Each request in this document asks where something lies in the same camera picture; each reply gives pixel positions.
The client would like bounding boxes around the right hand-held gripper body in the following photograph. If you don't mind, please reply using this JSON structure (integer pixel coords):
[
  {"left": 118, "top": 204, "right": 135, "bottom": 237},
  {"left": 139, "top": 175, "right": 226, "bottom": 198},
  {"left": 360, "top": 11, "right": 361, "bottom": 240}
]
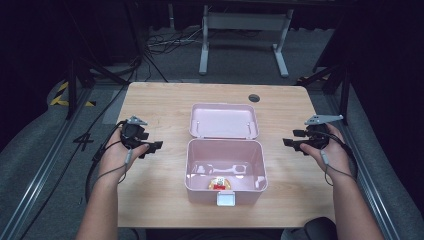
[{"left": 304, "top": 114, "right": 345, "bottom": 151}]

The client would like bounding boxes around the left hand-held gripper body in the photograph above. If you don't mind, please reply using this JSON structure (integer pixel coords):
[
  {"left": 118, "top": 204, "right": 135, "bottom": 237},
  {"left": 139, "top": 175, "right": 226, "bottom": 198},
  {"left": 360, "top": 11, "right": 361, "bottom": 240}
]
[{"left": 119, "top": 115, "right": 149, "bottom": 151}]

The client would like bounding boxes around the person's right hand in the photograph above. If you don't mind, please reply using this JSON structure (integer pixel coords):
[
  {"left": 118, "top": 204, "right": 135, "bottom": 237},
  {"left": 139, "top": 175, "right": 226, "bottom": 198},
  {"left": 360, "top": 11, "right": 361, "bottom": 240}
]
[{"left": 299, "top": 122, "right": 353, "bottom": 181}]

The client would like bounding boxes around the person's left hand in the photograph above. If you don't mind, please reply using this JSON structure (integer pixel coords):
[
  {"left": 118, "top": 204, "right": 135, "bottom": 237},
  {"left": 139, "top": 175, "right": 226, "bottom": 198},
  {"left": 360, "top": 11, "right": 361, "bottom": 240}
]
[{"left": 97, "top": 127, "right": 151, "bottom": 183}]

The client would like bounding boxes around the black tripod stand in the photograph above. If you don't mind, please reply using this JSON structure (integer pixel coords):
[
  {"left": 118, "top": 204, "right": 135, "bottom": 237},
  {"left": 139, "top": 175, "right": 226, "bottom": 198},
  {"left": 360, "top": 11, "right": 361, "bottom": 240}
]
[
  {"left": 297, "top": 61, "right": 352, "bottom": 127},
  {"left": 64, "top": 54, "right": 130, "bottom": 121}
]

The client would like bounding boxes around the pink plastic storage box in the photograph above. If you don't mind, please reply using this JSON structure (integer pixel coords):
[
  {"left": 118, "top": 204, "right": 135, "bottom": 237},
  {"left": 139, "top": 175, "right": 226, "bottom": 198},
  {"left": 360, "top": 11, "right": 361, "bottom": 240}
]
[{"left": 184, "top": 102, "right": 269, "bottom": 207}]

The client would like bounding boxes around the small yellow red toy figure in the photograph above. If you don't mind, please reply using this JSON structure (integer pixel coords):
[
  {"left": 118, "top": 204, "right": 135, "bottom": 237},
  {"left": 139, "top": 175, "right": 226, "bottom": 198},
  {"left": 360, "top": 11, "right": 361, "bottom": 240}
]
[{"left": 208, "top": 176, "right": 230, "bottom": 192}]

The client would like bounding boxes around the yellow black floor tape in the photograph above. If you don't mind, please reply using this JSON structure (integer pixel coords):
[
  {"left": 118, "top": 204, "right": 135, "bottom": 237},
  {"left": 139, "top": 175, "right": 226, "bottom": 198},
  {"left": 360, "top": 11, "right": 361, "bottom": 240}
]
[{"left": 49, "top": 81, "right": 98, "bottom": 108}]

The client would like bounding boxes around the person's dark clothed knee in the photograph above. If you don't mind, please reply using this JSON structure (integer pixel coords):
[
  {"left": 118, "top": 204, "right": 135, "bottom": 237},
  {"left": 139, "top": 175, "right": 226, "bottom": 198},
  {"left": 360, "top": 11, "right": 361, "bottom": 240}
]
[{"left": 280, "top": 216, "right": 338, "bottom": 240}]

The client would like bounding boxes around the grey right gripper cable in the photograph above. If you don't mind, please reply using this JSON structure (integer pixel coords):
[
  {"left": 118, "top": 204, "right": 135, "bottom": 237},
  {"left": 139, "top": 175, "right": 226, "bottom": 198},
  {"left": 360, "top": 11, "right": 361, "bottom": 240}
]
[{"left": 319, "top": 149, "right": 358, "bottom": 187}]

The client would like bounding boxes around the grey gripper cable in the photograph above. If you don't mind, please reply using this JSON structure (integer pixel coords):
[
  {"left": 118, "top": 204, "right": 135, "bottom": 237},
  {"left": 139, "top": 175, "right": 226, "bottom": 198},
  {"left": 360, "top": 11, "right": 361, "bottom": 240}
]
[
  {"left": 319, "top": 149, "right": 358, "bottom": 187},
  {"left": 94, "top": 148, "right": 135, "bottom": 186}
]

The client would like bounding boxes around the grey left gripper cable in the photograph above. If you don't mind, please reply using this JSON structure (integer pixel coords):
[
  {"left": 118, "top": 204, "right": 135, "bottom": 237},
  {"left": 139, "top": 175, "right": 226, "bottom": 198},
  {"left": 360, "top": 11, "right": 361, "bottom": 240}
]
[{"left": 94, "top": 148, "right": 135, "bottom": 186}]

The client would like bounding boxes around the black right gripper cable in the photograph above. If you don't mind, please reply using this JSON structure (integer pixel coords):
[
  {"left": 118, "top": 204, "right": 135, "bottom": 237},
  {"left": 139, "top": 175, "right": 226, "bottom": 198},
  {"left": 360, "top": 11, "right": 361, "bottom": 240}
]
[{"left": 312, "top": 129, "right": 360, "bottom": 182}]

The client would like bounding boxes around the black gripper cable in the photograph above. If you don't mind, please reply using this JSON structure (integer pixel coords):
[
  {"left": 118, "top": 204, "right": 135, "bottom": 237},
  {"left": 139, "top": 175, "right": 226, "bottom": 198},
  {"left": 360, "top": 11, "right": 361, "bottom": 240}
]
[
  {"left": 84, "top": 119, "right": 132, "bottom": 203},
  {"left": 312, "top": 129, "right": 360, "bottom": 182}
]

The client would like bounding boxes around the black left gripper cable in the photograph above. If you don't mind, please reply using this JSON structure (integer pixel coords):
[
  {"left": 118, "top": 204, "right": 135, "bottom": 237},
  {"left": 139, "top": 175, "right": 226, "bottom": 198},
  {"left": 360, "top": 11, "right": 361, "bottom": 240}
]
[{"left": 84, "top": 119, "right": 132, "bottom": 203}]

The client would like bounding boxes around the bundle of floor cables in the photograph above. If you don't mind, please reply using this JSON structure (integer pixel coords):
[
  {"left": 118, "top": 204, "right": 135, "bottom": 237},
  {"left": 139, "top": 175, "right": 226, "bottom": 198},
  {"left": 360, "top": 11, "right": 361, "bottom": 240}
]
[{"left": 145, "top": 27, "right": 205, "bottom": 56}]

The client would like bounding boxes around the white metal table frame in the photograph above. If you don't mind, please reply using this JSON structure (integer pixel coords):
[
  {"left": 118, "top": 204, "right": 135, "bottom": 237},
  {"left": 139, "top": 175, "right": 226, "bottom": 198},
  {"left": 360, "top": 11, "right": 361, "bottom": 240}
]
[{"left": 198, "top": 4, "right": 295, "bottom": 79}]

